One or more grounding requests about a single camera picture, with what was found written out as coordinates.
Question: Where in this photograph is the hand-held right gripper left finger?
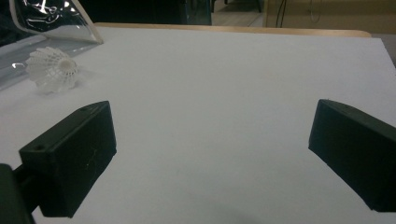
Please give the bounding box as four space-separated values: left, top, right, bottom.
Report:
18 100 118 218

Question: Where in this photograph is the dark cable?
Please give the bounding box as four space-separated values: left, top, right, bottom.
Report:
275 0 288 28

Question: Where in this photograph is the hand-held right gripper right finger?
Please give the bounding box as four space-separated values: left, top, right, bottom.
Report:
308 98 396 214

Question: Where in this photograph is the white plastic shuttlecock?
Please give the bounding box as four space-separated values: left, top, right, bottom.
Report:
25 46 79 93

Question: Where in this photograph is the dark cabinet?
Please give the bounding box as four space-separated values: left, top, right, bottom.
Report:
78 0 213 26

